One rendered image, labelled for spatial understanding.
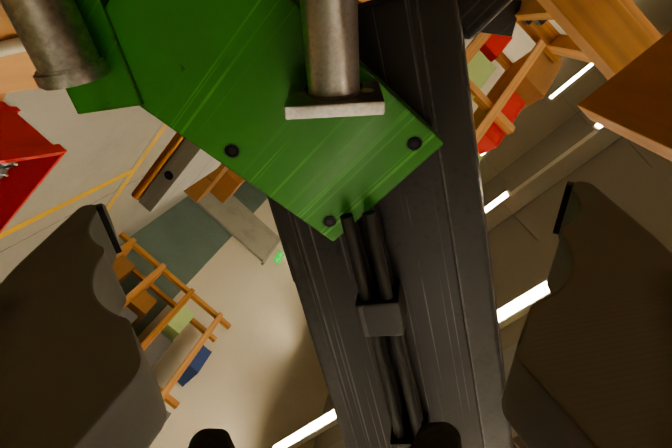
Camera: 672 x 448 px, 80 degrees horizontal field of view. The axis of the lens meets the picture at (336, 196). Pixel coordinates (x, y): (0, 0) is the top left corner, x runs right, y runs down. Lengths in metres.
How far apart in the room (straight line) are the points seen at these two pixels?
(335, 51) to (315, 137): 0.07
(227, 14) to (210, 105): 0.06
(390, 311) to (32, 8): 0.28
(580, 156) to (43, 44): 7.66
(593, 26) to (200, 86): 0.92
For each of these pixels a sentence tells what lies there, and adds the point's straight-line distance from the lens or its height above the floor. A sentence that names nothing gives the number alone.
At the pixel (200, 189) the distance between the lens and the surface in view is 6.82.
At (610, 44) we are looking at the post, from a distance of 1.09.
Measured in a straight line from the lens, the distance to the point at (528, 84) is 4.13.
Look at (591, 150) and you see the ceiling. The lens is 7.78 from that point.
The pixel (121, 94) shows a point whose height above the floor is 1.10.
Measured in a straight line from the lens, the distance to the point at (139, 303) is 6.46.
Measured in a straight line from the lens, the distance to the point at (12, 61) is 0.60.
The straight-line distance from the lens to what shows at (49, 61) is 0.27.
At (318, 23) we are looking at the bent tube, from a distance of 0.22.
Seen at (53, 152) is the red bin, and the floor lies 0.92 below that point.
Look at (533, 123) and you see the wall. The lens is 9.60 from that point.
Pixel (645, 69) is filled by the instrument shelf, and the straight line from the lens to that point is 0.82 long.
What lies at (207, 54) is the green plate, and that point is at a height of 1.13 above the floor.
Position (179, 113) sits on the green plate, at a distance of 0.29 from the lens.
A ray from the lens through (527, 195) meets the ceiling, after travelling 7.80.
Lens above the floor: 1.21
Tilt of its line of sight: 7 degrees up
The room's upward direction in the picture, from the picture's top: 134 degrees clockwise
